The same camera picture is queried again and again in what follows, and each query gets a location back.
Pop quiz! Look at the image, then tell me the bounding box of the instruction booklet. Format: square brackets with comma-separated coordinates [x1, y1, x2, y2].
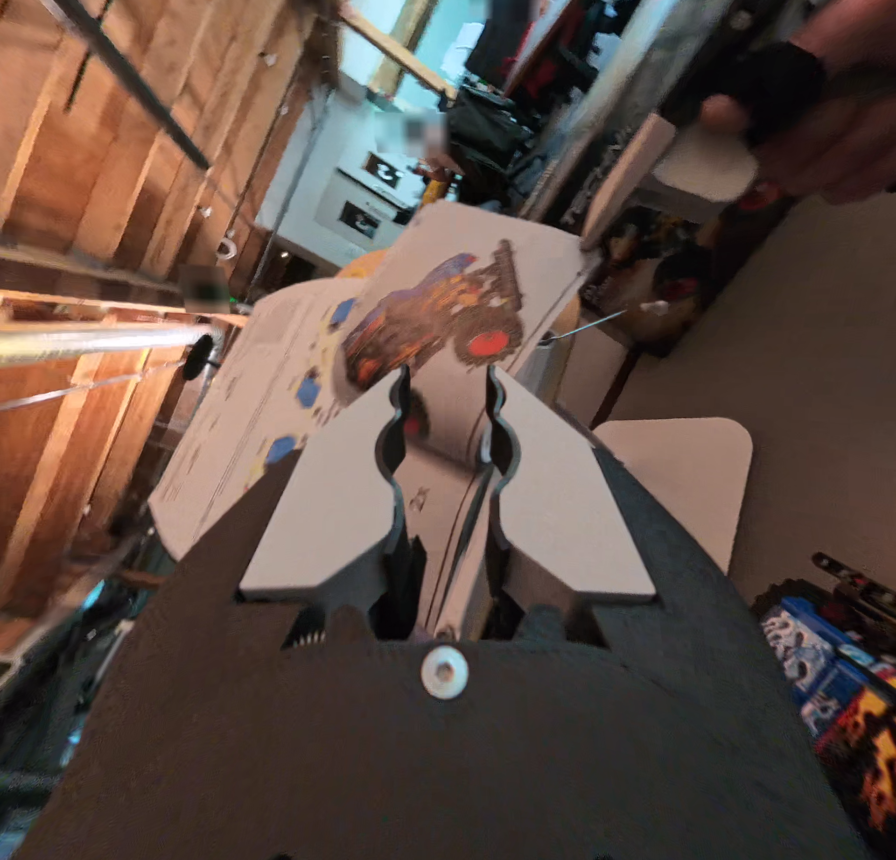
[147, 200, 590, 638]

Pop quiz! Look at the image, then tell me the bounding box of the white book stand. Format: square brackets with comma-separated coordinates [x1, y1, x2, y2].
[339, 247, 755, 575]

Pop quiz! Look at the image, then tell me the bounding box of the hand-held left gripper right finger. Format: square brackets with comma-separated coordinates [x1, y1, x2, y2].
[483, 366, 659, 626]

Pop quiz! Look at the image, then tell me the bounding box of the silver metal pipe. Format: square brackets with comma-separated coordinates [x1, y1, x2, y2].
[0, 323, 226, 369]

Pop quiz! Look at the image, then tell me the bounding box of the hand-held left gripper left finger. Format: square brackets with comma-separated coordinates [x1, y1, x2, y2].
[238, 366, 428, 640]

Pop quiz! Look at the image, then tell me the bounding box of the brick-built monster truck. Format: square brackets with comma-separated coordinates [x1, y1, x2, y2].
[751, 552, 896, 855]

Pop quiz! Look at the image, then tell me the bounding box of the grey desk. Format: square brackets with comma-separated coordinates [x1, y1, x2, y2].
[591, 191, 896, 637]

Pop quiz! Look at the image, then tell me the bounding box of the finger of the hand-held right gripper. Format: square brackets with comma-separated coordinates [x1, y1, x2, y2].
[580, 113, 678, 253]
[521, 0, 739, 225]

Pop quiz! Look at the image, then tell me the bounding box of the person's right hand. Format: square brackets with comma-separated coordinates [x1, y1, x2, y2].
[700, 0, 896, 206]

